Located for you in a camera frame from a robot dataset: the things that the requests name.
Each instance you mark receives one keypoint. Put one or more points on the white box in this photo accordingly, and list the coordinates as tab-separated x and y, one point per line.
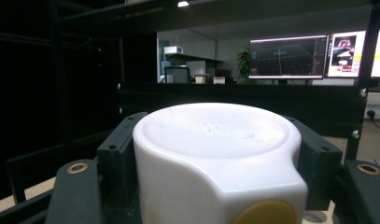
173	49

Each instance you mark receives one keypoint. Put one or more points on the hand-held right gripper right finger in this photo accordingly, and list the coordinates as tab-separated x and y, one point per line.
321	168

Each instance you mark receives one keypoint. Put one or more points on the white-lidded oil bottle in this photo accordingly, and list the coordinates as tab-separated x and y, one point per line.
209	155

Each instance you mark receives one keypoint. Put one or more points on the white wall outlet with plugs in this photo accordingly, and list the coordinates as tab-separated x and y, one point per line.
376	113

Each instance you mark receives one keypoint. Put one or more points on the bright computer monitor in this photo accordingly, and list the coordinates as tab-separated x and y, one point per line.
344	54

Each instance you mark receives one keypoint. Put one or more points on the ceiling lamp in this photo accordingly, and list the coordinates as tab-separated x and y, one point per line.
183	4

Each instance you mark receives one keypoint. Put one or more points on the black two-tier metal rack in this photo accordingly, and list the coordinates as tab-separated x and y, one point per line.
240	96

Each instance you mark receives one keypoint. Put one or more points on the small dark screen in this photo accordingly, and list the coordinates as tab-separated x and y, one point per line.
177	75

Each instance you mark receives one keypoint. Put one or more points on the green potted plant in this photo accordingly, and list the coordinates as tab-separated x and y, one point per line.
244	63

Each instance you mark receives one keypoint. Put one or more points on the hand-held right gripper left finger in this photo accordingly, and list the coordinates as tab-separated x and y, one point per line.
119	155

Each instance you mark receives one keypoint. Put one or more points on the wide dark computer monitor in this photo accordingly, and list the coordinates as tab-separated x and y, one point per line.
287	57

